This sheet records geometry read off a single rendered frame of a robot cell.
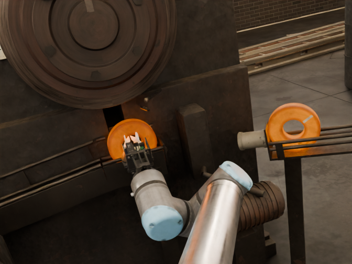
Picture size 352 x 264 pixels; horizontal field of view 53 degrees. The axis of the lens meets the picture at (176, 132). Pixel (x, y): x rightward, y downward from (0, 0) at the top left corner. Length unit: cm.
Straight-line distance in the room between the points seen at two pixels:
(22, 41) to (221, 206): 63
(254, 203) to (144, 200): 41
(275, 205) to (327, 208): 84
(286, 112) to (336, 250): 83
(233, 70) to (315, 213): 98
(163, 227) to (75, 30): 51
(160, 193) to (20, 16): 55
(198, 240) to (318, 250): 118
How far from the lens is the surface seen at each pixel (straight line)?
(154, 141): 113
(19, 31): 99
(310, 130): 114
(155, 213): 84
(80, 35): 91
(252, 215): 115
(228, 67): 128
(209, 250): 60
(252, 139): 115
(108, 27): 92
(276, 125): 114
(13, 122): 119
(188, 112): 111
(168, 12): 104
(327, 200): 206
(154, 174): 92
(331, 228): 188
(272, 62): 465
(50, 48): 92
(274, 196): 117
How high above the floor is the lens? 117
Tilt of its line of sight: 22 degrees down
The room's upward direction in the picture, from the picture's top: 11 degrees counter-clockwise
